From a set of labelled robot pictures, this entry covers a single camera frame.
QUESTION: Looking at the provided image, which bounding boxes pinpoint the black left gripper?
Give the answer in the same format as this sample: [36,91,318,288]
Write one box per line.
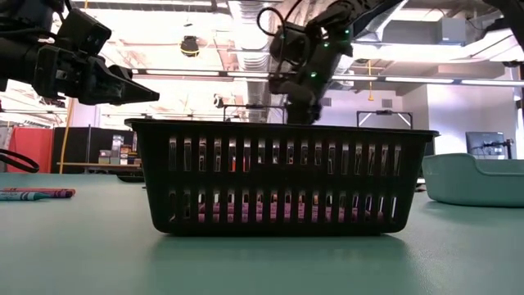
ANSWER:
[32,43,160,107]

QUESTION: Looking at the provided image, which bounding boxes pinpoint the teal crayon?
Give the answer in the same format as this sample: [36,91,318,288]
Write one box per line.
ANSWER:
[0,191,52,202]

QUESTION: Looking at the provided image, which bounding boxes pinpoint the stacked boxes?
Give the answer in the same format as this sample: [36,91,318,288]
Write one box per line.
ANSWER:
[97,134,140,166]

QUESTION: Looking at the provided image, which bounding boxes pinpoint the black plastic basket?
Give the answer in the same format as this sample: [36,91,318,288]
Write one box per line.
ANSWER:
[124,117,440,238]

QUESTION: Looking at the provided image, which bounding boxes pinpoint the black ceiling dome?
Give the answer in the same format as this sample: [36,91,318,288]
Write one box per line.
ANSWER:
[179,35,201,58]

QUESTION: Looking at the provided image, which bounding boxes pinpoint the black partition panel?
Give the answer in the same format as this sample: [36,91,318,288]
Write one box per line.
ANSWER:
[52,126,137,174]

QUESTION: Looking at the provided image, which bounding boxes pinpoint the wooden table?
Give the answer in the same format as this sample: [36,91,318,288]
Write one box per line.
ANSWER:
[56,161,142,170]

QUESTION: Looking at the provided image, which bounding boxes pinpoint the red partition panel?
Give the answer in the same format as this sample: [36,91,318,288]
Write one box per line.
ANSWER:
[7,126,54,174]

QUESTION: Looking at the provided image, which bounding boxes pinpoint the teal table mat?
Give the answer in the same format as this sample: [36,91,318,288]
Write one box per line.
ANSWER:
[0,171,524,295]

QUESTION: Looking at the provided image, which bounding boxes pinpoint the black monitor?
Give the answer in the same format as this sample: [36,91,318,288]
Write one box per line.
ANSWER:
[465,130,515,160]

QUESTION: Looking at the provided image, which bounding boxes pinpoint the teal plastic bin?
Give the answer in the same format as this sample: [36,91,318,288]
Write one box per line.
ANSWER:
[421,152,524,208]

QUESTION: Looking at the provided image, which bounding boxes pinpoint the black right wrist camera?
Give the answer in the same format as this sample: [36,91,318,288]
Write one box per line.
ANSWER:
[269,22,313,63]

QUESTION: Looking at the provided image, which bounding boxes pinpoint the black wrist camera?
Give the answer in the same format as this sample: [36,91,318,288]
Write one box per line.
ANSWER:
[55,7,112,57]
[269,22,313,63]

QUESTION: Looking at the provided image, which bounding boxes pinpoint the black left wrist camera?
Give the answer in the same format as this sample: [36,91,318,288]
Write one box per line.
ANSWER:
[55,7,112,57]

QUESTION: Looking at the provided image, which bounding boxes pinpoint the silver air duct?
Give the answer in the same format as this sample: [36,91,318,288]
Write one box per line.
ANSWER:
[227,0,283,123]

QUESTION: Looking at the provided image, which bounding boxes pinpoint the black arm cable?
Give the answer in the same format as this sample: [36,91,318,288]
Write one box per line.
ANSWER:
[0,148,41,174]

